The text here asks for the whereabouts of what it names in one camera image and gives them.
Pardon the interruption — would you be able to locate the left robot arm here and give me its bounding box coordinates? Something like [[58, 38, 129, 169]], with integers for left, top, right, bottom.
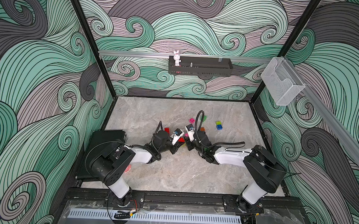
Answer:
[[84, 130, 184, 205]]

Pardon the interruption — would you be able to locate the pink white small toy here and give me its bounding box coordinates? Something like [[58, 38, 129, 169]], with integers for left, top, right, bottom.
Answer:
[[124, 164, 132, 173]]

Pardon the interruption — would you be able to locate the black wall shelf tray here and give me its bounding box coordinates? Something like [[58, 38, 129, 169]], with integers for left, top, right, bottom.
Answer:
[[168, 56, 234, 77]]

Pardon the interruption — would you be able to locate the clear plastic wall box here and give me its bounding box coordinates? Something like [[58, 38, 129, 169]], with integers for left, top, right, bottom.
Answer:
[[261, 57, 305, 106]]

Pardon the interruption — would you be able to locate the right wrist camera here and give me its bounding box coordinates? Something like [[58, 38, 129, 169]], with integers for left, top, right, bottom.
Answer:
[[186, 124, 195, 142]]

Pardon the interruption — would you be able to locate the white rabbit figurine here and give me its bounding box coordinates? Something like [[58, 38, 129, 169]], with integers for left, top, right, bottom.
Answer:
[[173, 50, 181, 67]]

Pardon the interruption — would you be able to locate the white slotted cable duct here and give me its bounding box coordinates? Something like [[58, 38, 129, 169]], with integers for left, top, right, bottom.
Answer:
[[67, 208, 242, 224]]

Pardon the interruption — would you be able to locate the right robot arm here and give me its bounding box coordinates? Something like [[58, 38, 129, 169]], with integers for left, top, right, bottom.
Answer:
[[183, 129, 297, 210]]

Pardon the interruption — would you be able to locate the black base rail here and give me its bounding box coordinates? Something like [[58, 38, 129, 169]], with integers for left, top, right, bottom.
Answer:
[[64, 187, 303, 214]]

